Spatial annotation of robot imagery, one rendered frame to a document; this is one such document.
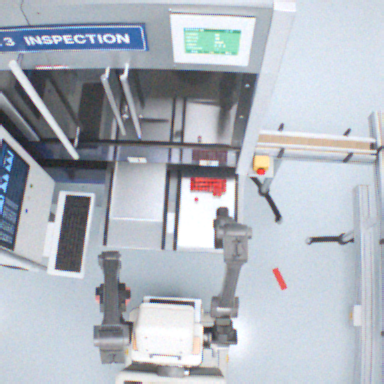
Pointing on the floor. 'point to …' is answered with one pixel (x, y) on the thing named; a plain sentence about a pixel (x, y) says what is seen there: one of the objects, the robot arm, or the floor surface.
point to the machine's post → (279, 30)
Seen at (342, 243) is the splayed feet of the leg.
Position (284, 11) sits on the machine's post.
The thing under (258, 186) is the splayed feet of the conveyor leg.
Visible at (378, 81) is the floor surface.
